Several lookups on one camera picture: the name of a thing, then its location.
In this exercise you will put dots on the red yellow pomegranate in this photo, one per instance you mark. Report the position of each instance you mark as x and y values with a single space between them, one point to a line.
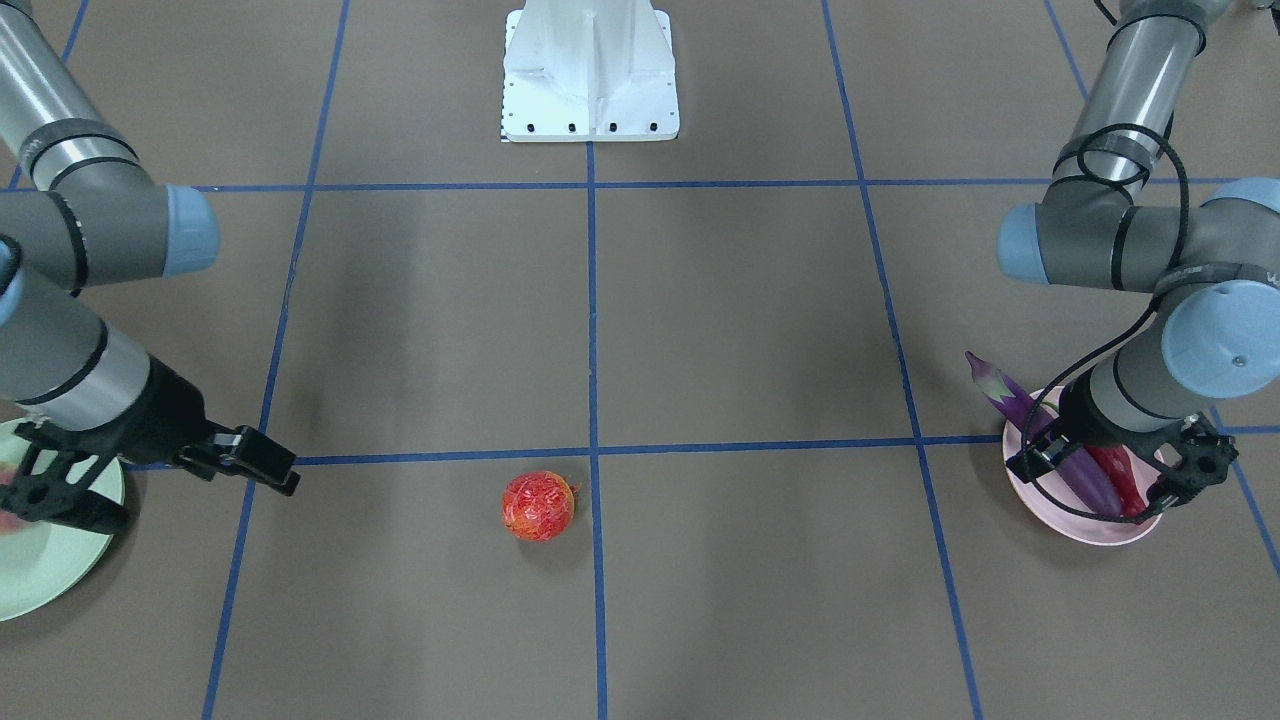
538 506

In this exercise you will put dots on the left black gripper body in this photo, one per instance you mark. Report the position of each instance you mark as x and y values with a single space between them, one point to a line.
1080 415

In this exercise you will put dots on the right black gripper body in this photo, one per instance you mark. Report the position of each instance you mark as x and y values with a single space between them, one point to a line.
160 412

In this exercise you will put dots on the white camera mast column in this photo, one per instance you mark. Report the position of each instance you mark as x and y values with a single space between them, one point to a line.
589 71

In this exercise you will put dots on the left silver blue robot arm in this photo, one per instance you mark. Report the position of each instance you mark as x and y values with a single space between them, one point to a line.
1117 216

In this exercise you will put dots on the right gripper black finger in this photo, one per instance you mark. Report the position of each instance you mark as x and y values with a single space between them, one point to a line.
248 453

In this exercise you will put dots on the red chili pepper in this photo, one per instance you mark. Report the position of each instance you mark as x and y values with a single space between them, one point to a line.
1116 464

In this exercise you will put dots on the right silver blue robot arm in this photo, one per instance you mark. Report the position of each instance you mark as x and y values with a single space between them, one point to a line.
91 395

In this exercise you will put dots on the purple eggplant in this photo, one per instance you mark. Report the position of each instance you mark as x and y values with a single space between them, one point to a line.
1076 480

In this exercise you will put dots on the green plate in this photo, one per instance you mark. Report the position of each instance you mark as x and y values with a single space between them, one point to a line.
42 561

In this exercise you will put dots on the pink plate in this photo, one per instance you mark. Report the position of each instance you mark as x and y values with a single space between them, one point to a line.
1085 530

